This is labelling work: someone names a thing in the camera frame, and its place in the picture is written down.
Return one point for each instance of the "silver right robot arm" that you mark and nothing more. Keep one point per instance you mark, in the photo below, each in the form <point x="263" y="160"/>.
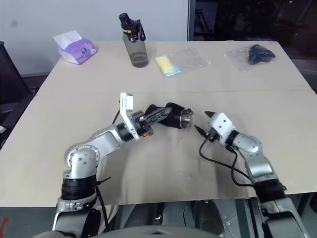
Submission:
<point x="260" y="166"/>

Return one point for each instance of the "grey water bottle black lid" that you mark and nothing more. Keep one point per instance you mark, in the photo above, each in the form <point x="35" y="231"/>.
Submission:
<point x="137" y="47"/>

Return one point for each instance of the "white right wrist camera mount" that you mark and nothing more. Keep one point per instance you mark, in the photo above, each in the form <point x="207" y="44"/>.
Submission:
<point x="223" y="125"/>

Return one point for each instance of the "empty clear plastic bag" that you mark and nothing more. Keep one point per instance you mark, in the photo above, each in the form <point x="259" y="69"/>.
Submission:
<point x="192" y="59"/>

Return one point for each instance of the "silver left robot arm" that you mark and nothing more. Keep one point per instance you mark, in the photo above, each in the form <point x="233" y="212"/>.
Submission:
<point x="81" y="158"/>

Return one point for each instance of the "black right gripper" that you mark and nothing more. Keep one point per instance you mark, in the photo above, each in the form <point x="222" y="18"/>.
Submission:
<point x="213" y="136"/>

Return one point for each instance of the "black cloth bundle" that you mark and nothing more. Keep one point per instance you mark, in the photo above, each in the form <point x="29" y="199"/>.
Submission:
<point x="260" y="54"/>

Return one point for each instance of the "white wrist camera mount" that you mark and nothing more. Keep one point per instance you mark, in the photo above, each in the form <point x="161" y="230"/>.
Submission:
<point x="126" y="116"/>
<point x="223" y="125"/>

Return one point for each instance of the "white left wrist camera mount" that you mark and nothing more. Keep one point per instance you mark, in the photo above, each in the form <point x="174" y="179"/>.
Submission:
<point x="126" y="116"/>

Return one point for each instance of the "purple tissue pack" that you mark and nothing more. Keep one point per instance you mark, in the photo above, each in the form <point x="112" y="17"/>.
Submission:
<point x="76" y="50"/>

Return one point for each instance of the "metal cup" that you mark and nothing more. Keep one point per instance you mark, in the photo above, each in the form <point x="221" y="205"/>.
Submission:
<point x="187" y="119"/>

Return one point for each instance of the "grey window frame post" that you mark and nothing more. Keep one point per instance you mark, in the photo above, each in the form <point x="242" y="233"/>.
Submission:
<point x="191" y="19"/>

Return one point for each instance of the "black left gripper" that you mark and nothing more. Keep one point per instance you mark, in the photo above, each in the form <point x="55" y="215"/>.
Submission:
<point x="143" y="125"/>

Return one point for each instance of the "yellow blue sponge pack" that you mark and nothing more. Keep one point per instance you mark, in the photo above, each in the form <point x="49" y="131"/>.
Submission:
<point x="167" y="65"/>

